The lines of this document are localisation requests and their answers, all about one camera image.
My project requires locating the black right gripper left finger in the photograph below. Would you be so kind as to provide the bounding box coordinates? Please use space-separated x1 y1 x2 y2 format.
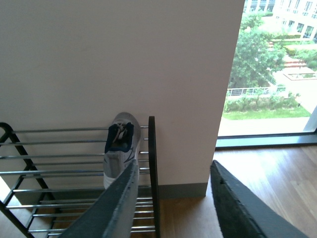
60 162 138 238

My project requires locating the black metal shoe rack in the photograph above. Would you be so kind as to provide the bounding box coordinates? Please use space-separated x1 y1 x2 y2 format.
0 117 160 238

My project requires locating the grey knit sneaker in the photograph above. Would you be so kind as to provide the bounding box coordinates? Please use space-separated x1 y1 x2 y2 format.
103 112 141 189

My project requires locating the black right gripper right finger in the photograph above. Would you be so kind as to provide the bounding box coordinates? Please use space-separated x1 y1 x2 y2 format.
210 160 306 238

